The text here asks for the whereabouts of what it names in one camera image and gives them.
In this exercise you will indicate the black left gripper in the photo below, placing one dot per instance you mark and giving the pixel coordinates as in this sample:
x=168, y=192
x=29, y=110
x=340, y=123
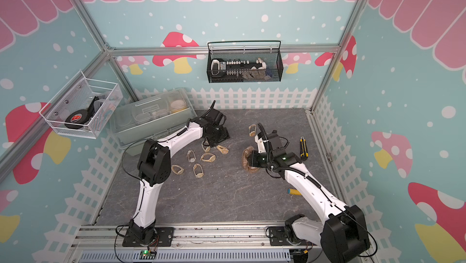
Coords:
x=224, y=134

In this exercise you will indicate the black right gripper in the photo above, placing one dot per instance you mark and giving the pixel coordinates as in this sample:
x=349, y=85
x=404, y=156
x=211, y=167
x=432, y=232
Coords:
x=254, y=160

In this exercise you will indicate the cream square dial watch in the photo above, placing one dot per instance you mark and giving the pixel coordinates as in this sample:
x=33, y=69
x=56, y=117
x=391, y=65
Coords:
x=252, y=130

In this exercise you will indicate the cream watch front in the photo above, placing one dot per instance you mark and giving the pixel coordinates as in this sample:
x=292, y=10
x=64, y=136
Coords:
x=191, y=156

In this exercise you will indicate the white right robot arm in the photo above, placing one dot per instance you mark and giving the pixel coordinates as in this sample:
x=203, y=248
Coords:
x=340, y=231

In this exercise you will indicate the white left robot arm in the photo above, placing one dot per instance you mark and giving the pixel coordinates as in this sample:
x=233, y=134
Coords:
x=154, y=167

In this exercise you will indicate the yellow black utility knife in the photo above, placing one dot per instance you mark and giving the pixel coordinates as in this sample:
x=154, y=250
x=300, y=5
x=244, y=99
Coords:
x=304, y=154

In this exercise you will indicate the green yellow toy paddle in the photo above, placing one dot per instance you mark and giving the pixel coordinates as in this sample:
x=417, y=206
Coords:
x=294, y=192

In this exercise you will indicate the translucent green storage box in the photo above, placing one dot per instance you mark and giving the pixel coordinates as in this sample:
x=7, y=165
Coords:
x=155, y=117

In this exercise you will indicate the black tape roll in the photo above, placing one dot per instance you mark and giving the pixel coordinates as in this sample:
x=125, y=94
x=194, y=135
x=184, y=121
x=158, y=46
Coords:
x=77, y=119

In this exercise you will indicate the green lit circuit board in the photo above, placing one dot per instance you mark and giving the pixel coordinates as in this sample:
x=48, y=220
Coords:
x=148, y=255

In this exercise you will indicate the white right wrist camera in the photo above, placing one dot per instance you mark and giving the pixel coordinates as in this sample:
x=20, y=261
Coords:
x=260, y=144

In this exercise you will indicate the black wire mesh basket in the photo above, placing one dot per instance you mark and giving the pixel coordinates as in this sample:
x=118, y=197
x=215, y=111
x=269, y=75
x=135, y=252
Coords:
x=244, y=61

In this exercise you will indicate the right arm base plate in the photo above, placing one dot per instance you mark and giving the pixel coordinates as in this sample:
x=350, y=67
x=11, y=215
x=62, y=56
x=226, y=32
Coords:
x=283, y=236

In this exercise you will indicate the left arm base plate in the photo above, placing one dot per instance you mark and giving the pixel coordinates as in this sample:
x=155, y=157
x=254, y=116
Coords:
x=152, y=237

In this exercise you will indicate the clear acrylic wall bin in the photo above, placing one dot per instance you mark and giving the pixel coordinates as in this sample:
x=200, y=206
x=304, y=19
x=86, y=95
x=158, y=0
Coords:
x=99, y=98

